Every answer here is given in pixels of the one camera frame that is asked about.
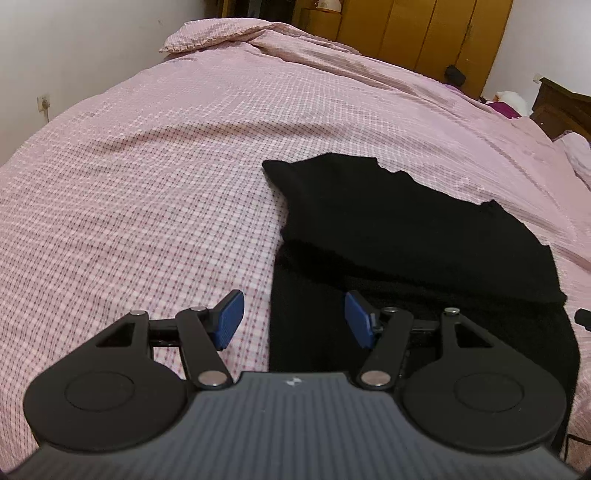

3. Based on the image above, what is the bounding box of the black knit cardigan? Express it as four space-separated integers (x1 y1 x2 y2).
261 152 581 462

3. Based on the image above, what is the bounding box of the dark wooden headboard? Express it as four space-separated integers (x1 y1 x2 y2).
530 77 591 140

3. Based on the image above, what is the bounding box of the wall power socket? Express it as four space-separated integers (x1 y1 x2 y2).
37 94 50 112

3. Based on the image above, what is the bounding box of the white pink appliance on shelf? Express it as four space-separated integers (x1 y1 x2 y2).
315 0 342 13

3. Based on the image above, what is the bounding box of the wooden wardrobe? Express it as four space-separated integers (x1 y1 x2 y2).
293 0 513 98

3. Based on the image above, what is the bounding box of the white pillow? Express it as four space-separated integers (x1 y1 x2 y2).
554 131 591 189

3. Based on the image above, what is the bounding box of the pink checkered bed duvet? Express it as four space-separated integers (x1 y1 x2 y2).
1 19 590 470

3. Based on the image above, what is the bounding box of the purple cloth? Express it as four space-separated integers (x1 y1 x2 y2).
487 101 522 119

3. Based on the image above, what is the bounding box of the white plush item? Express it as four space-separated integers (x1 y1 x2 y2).
494 91 532 117

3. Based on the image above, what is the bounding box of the small black bag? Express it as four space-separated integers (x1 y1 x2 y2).
444 65 467 89

